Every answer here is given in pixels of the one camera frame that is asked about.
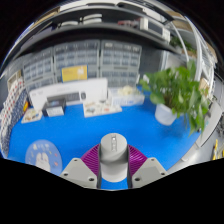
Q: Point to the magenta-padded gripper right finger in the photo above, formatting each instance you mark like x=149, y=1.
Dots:
x=148, y=170

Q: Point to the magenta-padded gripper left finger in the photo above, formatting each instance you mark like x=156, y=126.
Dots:
x=78, y=171

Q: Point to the white computer mouse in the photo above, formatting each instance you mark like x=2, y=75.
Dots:
x=113, y=156

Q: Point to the large blue desk mat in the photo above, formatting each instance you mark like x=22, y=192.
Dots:
x=133, y=123

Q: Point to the colourful printed leaflet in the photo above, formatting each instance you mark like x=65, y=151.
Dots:
x=101, y=108
x=31, y=115

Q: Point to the small black box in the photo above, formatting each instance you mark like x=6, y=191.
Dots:
x=54, y=108

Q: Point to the blue and white tissue box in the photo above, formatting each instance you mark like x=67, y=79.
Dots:
x=128, y=98

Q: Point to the navy polka-dot cloth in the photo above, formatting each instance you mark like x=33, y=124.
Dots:
x=11, y=128

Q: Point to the long white keyboard box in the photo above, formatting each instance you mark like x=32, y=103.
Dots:
x=86, y=87

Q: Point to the green potted plant white pot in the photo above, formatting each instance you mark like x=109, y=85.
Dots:
x=176, y=90

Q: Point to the white checked cloth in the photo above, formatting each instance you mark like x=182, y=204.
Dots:
x=11, y=100

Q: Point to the yellow box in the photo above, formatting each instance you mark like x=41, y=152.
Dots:
x=74, y=73

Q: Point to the light wooden crate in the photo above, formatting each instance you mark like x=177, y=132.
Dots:
x=14, y=79

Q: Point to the white metal shelf unit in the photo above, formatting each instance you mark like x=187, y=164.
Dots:
x=203, y=50

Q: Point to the black wall shelf unit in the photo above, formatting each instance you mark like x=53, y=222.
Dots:
x=100, y=26

